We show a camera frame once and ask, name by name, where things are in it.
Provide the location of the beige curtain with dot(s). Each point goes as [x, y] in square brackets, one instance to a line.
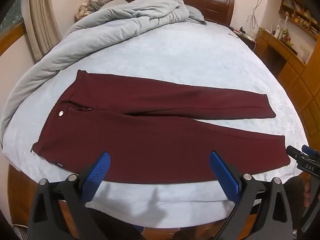
[43, 22]

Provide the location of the grey duvet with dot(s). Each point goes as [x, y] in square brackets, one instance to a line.
[120, 22]

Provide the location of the wooden bed frame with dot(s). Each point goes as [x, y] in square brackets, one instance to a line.
[17, 195]

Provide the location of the wooden headboard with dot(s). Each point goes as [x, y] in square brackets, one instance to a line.
[207, 2]

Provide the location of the crumpled floral cloth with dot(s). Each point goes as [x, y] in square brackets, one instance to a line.
[83, 11]

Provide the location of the bed with light blue sheet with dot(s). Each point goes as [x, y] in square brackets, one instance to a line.
[190, 55]

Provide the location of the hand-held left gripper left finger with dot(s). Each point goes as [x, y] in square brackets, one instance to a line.
[98, 170]

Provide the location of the wooden wall shelf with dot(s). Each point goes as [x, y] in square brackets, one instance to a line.
[297, 7]

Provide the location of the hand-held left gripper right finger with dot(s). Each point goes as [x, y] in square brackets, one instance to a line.
[225, 172]

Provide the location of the white bottle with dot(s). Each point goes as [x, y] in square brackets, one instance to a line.
[278, 32]

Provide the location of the maroon pants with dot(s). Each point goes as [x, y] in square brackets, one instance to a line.
[150, 142]

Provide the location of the wooden framed window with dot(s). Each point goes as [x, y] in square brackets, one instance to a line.
[12, 22]

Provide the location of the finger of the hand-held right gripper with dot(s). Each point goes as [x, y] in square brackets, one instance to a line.
[293, 152]
[310, 150]

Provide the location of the grey cloth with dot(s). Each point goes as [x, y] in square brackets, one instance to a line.
[97, 4]

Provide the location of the wooden desk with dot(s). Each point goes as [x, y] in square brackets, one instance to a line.
[292, 65]

